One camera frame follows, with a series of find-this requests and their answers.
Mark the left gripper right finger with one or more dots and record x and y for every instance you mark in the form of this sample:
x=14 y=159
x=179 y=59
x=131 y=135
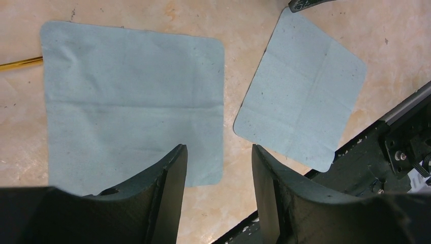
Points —
x=294 y=209

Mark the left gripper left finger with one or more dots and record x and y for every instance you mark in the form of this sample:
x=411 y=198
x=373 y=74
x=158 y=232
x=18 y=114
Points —
x=145 y=208

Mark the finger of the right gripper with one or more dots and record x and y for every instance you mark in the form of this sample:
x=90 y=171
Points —
x=299 y=5

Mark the blue cleaning cloth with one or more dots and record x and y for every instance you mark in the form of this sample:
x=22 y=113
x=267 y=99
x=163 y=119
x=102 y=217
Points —
x=118 y=100
x=302 y=93

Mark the orange tinted sunglasses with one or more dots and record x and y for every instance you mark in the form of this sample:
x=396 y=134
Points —
x=22 y=64

